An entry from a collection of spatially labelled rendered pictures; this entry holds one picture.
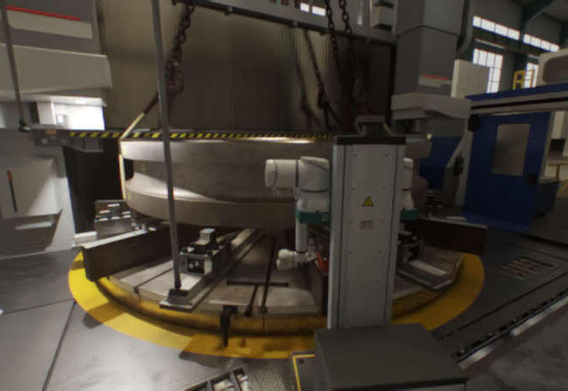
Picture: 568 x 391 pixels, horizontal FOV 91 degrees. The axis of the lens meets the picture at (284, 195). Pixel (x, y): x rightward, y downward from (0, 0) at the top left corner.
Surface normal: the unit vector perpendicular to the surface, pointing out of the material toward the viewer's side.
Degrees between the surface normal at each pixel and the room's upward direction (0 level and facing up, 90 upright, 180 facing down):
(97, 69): 90
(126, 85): 90
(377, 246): 90
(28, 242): 90
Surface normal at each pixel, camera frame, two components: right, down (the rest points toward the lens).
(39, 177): 0.47, 0.17
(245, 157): -0.10, 0.19
